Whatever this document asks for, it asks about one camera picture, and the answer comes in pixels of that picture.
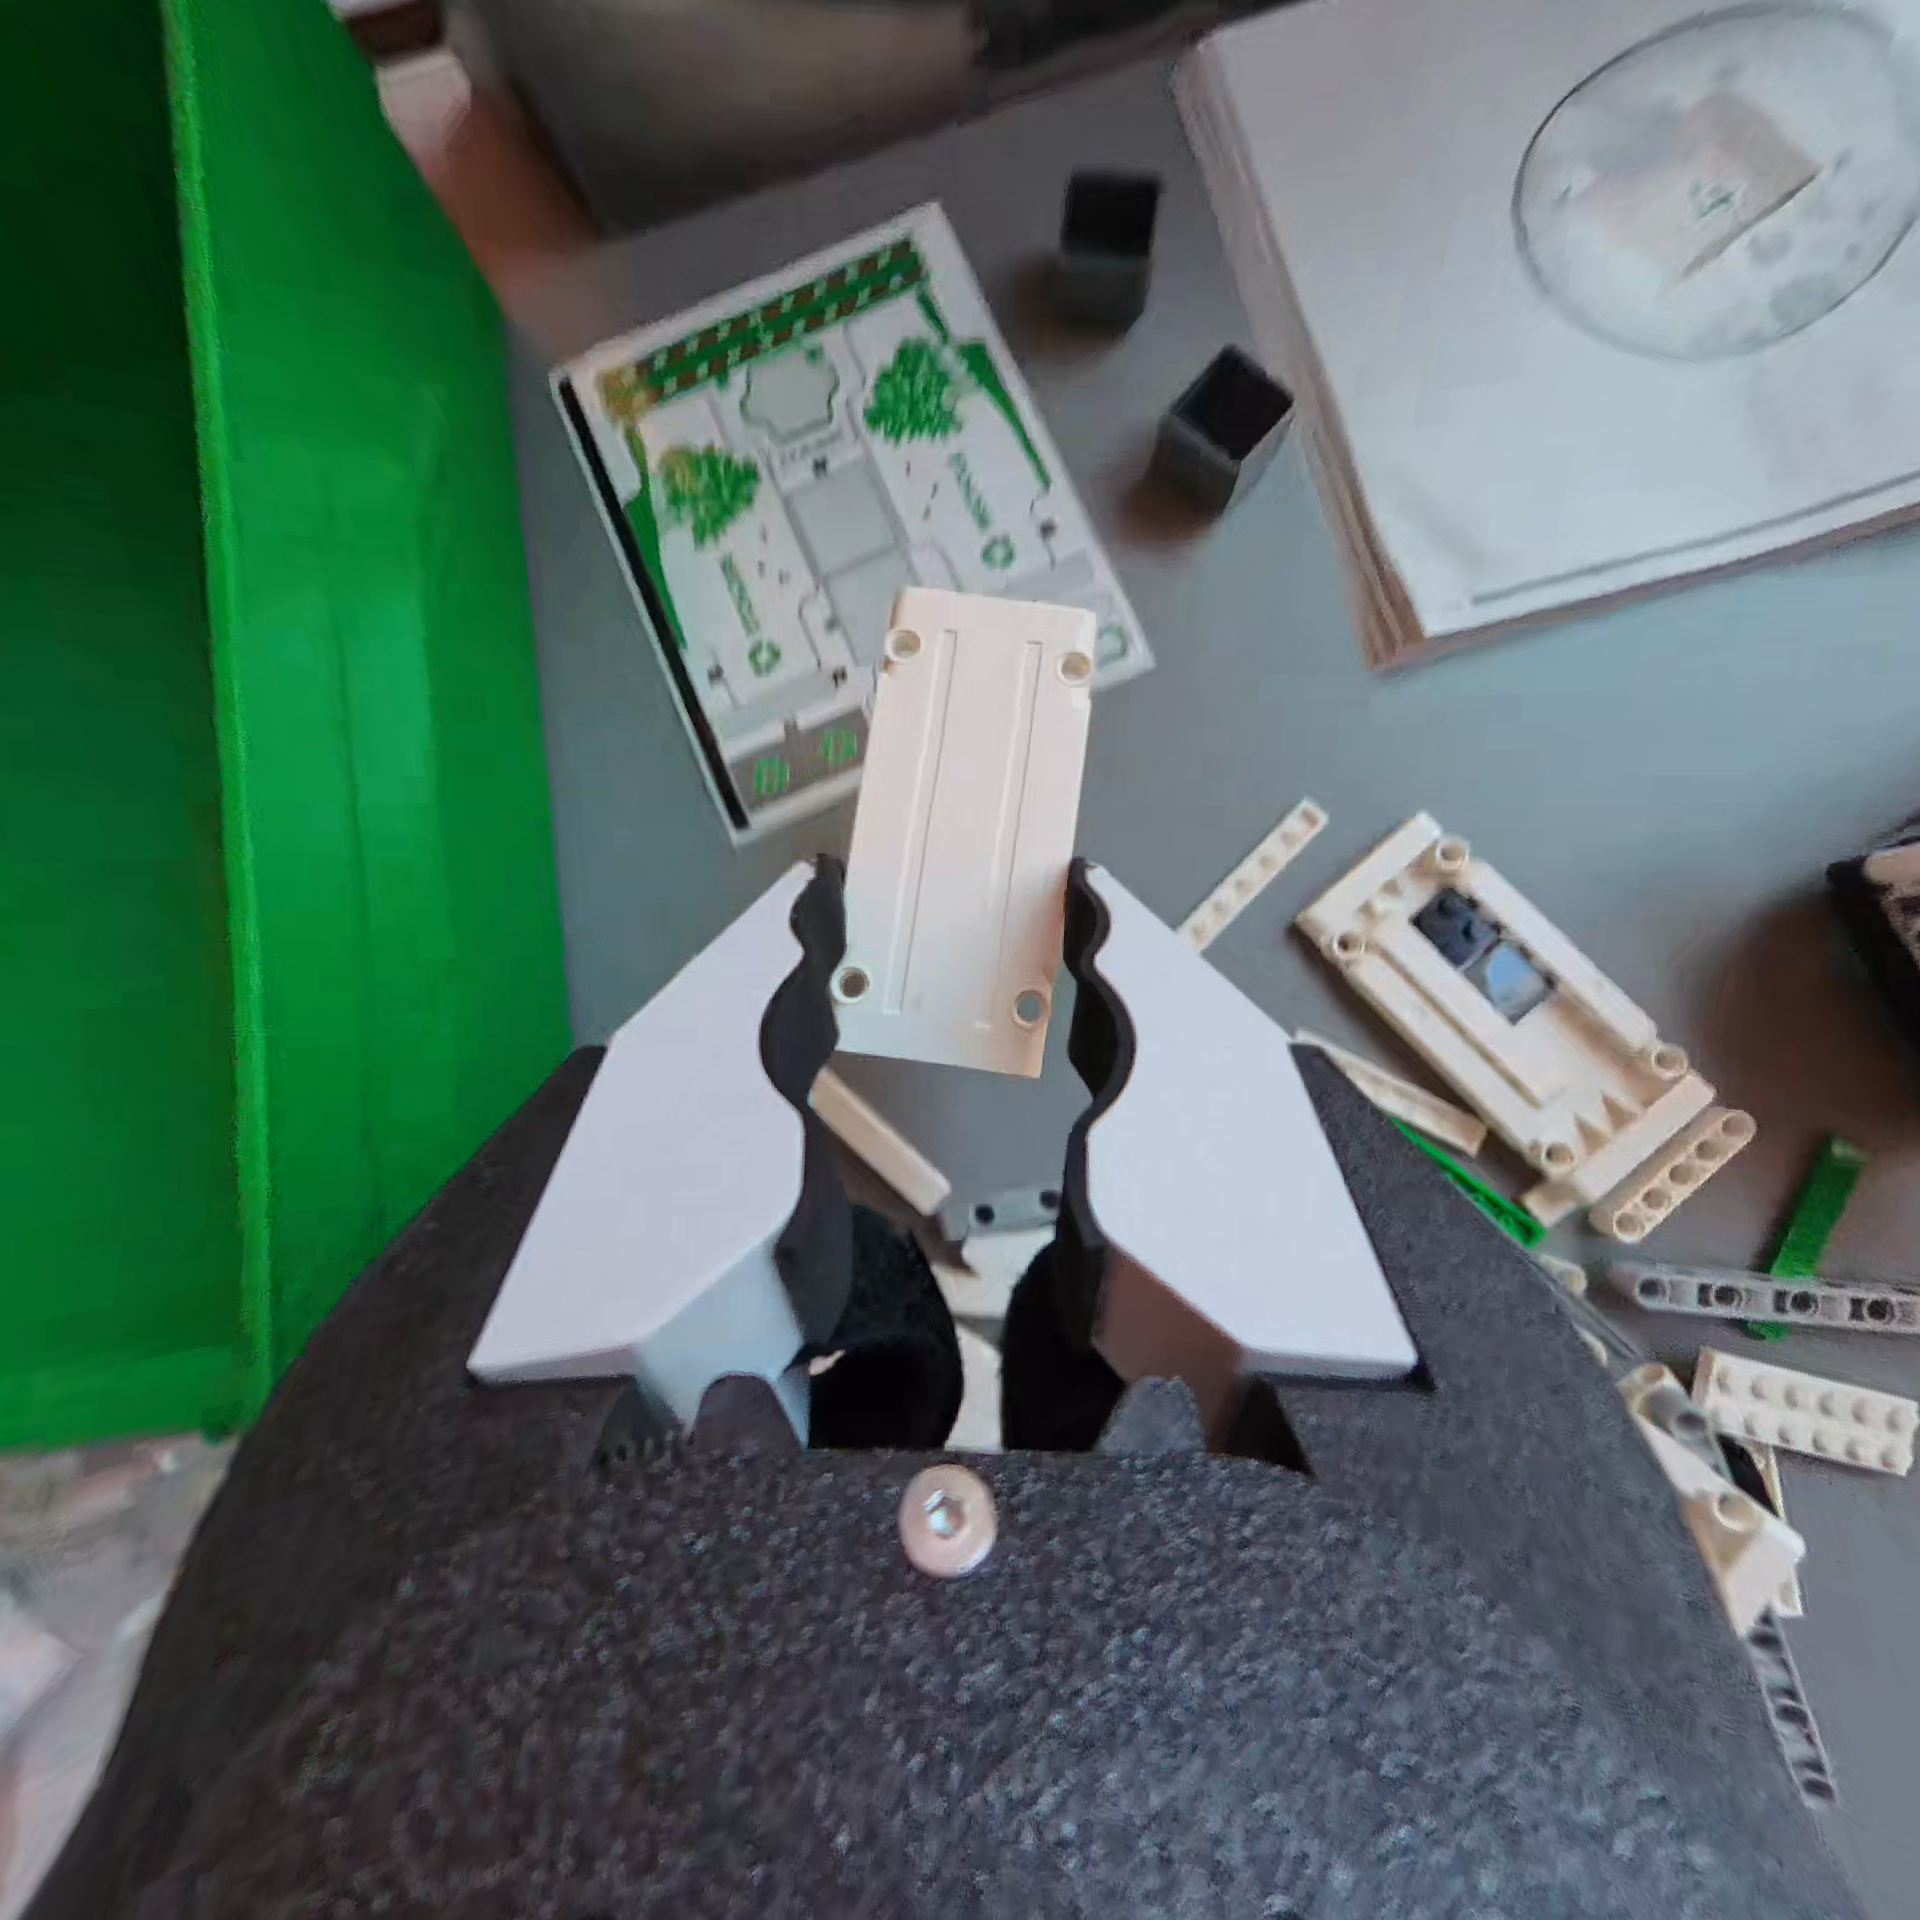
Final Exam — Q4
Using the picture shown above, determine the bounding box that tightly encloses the lego instruction booklet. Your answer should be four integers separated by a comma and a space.
1171, 0, 1920, 673

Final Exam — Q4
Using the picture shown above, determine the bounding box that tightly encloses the lego truck model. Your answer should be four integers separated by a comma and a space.
1826, 817, 1920, 1039

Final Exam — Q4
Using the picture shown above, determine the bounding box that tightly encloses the green white sticker sheet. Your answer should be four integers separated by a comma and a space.
552, 201, 1157, 849

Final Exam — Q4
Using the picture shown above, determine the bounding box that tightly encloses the clear plastic bag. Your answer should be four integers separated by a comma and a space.
0, 1438, 227, 1920

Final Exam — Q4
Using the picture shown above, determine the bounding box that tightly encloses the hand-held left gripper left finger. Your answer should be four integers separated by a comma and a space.
470, 855, 848, 1442

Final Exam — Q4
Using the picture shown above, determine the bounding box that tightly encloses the green lego beam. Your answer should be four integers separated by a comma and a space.
1752, 1136, 1872, 1343

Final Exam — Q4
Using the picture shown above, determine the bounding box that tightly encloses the green plastic bin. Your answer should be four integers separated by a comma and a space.
0, 0, 571, 1450

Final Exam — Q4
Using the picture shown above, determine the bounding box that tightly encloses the white lego panel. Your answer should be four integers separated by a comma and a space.
827, 588, 1095, 1080

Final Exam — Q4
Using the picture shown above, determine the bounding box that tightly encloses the dark grey lego bin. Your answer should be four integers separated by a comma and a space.
1149, 346, 1296, 513
1049, 170, 1165, 331

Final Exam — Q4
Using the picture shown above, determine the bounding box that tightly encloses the white lego frame assembly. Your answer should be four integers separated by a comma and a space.
1295, 810, 1759, 1243

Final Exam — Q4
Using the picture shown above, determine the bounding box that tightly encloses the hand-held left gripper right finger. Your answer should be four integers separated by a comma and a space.
1001, 859, 1423, 1450

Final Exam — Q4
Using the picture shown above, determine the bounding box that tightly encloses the pile of loose lego pieces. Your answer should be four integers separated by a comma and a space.
810, 801, 1920, 1808

